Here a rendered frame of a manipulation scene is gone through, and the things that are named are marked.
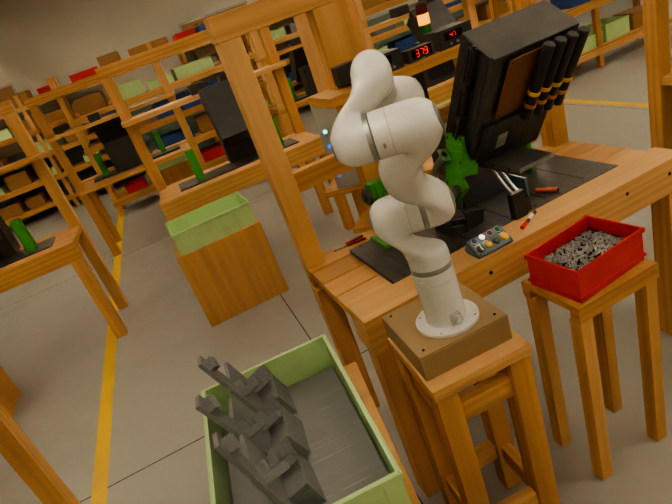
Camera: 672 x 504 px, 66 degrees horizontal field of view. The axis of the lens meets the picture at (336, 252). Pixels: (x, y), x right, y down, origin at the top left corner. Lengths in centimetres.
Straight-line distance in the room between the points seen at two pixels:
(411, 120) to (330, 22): 119
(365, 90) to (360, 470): 89
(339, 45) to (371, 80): 109
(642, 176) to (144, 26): 1043
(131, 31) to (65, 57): 134
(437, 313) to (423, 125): 65
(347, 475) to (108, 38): 1090
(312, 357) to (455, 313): 48
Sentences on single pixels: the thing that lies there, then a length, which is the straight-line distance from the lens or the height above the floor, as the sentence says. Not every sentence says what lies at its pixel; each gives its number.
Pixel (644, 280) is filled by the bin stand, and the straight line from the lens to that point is 195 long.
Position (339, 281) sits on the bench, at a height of 88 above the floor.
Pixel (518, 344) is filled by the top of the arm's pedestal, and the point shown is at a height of 85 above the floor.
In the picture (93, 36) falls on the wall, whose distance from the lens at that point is 1174.
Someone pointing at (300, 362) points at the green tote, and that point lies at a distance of 167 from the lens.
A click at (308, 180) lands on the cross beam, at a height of 122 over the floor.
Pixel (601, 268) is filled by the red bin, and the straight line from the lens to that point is 181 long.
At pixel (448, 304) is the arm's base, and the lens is 150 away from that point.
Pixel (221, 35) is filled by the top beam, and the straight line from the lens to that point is 206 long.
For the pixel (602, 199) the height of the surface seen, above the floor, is 88.
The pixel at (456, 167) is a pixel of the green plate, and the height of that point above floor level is 115.
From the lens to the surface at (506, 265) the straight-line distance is 199.
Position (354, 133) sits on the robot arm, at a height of 161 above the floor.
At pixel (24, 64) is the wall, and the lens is 1185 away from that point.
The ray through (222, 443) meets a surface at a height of 115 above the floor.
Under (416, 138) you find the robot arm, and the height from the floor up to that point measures 157.
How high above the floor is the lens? 185
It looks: 25 degrees down
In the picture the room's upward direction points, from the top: 20 degrees counter-clockwise
